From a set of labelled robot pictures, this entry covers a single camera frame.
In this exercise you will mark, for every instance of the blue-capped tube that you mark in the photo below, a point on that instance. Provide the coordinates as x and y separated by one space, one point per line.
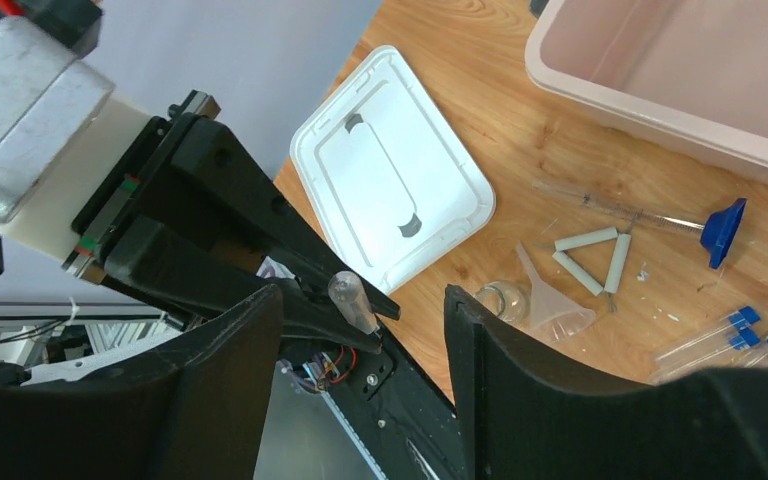
756 357
729 336

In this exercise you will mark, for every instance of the syringe with blue base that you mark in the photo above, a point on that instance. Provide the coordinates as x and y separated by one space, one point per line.
716 234

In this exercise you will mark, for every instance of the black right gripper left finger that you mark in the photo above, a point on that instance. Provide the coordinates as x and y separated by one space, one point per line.
193 407

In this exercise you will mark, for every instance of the pink plastic bin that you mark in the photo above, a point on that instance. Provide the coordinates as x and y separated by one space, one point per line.
691 76

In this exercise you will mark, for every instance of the white bin lid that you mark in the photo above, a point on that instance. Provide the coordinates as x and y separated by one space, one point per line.
392 186

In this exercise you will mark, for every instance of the white clay triangle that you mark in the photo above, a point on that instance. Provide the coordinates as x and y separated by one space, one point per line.
595 259

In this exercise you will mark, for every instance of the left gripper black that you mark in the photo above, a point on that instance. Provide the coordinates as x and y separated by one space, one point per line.
215 168

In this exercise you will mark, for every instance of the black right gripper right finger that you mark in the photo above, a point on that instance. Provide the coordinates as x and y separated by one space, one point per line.
527 411

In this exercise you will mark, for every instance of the clear plastic funnel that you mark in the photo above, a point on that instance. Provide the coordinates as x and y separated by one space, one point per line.
553 316

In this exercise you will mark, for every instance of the small glass beaker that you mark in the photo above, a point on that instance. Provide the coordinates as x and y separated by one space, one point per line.
508 301

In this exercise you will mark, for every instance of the clear glass test tube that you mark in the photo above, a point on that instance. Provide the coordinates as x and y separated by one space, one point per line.
348 294

